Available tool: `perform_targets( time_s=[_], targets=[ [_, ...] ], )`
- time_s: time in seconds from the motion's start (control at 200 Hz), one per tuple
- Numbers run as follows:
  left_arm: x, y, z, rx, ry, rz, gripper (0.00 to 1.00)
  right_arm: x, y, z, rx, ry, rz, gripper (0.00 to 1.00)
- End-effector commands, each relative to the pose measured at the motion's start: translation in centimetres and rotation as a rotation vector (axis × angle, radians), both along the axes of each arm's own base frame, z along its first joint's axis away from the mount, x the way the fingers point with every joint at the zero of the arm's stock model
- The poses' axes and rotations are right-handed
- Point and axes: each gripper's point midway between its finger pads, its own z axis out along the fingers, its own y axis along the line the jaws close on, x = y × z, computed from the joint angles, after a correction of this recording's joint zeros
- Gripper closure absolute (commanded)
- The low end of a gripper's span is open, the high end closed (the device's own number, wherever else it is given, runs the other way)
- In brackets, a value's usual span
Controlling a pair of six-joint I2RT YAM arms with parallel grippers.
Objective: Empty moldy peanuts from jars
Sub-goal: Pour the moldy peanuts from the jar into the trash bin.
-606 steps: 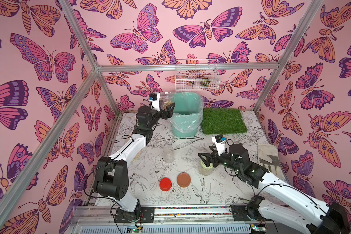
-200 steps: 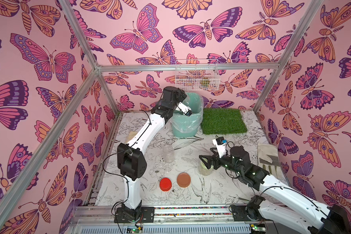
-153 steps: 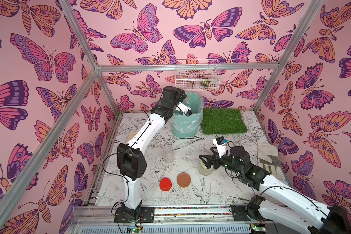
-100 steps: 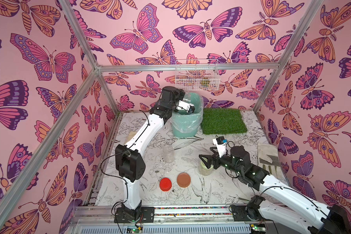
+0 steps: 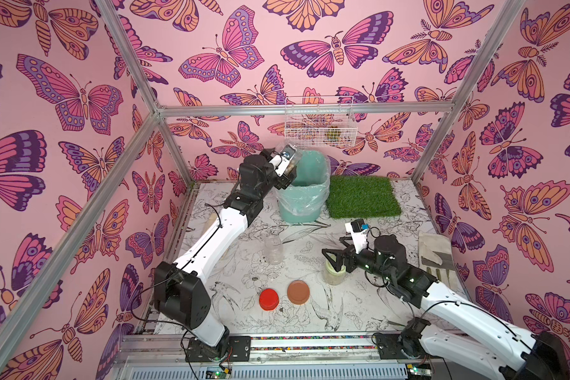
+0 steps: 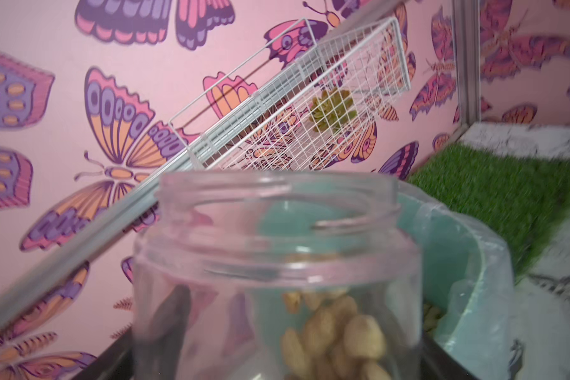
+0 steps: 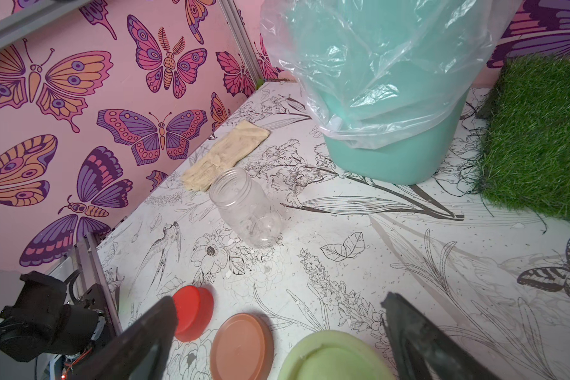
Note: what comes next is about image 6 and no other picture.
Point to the peanuts in bin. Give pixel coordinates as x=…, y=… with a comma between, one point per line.
x=431, y=318

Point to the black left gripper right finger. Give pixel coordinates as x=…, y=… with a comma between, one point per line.
x=437, y=364

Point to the mint green trash bin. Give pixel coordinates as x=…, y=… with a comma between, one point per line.
x=371, y=310

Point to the aluminium frame post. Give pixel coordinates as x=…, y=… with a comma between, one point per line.
x=466, y=15

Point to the white wire basket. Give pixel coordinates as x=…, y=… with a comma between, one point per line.
x=269, y=127

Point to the green artificial grass mat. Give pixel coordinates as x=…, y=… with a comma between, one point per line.
x=524, y=200

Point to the clear plastic bin liner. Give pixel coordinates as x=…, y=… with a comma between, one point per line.
x=467, y=273

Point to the green object in basket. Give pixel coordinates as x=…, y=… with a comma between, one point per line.
x=332, y=111

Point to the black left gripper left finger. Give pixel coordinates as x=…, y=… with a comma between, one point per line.
x=115, y=363

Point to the brown lid peanut jar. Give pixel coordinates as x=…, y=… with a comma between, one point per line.
x=277, y=275

